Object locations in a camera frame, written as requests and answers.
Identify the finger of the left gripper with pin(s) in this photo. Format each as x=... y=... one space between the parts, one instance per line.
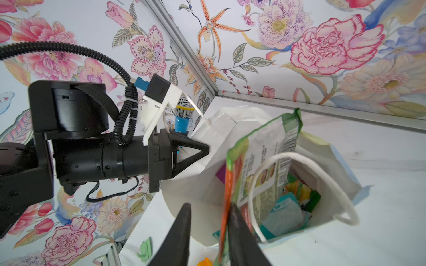
x=185 y=152

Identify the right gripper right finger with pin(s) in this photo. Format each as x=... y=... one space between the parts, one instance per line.
x=243 y=249

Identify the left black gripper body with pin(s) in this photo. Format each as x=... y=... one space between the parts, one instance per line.
x=80 y=161

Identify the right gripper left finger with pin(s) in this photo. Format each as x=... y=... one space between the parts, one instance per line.
x=175 y=250

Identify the purple grape candy bag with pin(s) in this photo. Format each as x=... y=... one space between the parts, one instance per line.
x=221 y=174

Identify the teal Fox's candy bag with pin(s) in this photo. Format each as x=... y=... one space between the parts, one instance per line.
x=285 y=217

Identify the green Fox's candy bag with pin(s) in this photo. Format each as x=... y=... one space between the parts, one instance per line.
x=307 y=198

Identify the painted landscape paper bag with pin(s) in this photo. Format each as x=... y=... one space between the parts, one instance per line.
x=314 y=162

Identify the green orange noodle packet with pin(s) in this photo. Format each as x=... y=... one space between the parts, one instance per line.
x=253 y=183

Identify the yellow gummy candy bag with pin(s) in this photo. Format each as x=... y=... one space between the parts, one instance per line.
x=205 y=262

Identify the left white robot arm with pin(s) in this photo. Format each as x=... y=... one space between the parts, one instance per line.
x=59 y=111

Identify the small green clip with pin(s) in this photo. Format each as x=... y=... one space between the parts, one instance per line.
x=145 y=250

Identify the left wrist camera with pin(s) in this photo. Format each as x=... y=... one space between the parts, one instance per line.
x=159 y=94

